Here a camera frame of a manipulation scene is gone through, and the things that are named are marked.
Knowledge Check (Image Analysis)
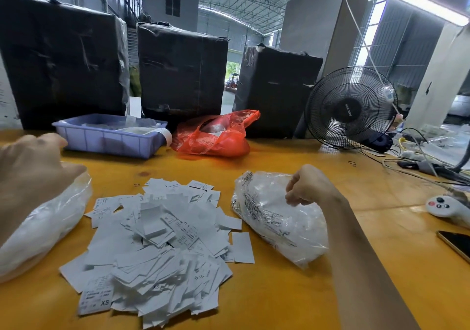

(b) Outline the clear plastic bag black print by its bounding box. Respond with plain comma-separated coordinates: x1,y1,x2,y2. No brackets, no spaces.
231,170,329,268

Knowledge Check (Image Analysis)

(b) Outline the bundle of cables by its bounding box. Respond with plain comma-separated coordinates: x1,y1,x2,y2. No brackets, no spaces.
360,126,470,191

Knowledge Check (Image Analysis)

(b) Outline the black table fan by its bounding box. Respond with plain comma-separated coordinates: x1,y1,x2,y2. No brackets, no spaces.
305,65,400,151

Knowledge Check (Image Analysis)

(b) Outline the person's right forearm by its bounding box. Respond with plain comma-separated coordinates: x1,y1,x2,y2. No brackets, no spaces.
320,197,421,330

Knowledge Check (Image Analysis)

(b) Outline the person's left hand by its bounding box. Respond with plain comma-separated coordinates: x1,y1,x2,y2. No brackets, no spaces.
0,132,88,248

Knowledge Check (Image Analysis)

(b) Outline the large black wrapped bale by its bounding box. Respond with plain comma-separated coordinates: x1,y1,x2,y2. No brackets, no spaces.
0,0,132,131
137,22,230,129
232,44,324,140

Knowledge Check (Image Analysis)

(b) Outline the person's right hand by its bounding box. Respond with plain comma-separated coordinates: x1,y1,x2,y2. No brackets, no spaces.
285,165,345,208

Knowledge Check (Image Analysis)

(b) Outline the white round remote control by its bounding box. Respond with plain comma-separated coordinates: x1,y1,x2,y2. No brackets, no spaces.
426,194,470,229

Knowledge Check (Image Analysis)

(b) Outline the black smartphone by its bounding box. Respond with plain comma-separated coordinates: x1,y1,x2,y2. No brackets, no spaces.
437,230,470,264

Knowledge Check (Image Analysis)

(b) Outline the red plastic bag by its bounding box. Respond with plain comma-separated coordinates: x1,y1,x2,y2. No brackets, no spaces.
171,109,261,158

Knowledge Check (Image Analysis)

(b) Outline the blue plastic bin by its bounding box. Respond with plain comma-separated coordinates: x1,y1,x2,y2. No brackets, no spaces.
52,114,173,159

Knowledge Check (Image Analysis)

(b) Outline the grey cabin with window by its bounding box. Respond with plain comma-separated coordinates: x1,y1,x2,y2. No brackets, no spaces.
142,0,200,32

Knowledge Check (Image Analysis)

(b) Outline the large clear bag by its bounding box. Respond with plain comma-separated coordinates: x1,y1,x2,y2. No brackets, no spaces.
0,171,94,283

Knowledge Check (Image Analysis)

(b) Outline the pile of white labels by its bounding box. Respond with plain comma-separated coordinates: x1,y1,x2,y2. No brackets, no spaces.
59,178,256,330

